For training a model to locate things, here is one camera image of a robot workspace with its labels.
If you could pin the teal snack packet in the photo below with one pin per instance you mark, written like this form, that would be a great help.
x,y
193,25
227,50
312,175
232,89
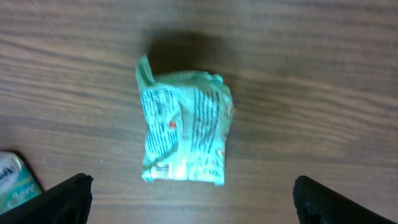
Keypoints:
x,y
188,116

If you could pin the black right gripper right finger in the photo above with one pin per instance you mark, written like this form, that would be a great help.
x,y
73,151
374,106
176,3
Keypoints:
x,y
317,204

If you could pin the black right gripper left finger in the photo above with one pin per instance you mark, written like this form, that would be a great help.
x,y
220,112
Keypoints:
x,y
66,203

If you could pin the green Kleenex tissue pack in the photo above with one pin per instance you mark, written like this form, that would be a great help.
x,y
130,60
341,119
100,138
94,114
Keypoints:
x,y
16,182

